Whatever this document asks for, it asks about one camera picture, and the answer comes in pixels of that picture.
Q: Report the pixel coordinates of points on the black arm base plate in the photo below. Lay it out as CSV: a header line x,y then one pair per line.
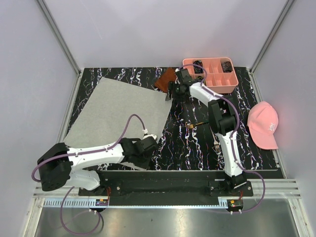
x,y
213,188

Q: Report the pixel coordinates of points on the grey cloth napkin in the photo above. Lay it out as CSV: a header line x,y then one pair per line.
x,y
118,110

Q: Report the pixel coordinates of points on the pink compartment organizer tray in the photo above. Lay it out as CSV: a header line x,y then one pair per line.
x,y
216,80

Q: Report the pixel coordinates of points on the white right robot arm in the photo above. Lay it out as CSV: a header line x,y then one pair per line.
x,y
222,119

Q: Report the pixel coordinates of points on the gold fork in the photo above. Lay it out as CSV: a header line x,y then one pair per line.
x,y
191,126
217,146

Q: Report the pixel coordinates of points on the aluminium frame rail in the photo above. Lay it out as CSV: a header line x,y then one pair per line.
x,y
254,188

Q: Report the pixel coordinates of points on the pink baseball cap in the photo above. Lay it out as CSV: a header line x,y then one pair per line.
x,y
262,122

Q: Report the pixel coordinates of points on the dark patterned item in tray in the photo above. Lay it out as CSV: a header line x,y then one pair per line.
x,y
227,66

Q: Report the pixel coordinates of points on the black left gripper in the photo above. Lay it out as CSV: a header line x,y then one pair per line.
x,y
144,165

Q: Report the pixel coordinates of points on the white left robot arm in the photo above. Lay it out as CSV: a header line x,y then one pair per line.
x,y
66,166

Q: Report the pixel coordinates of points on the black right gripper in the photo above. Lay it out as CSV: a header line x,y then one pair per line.
x,y
172,86

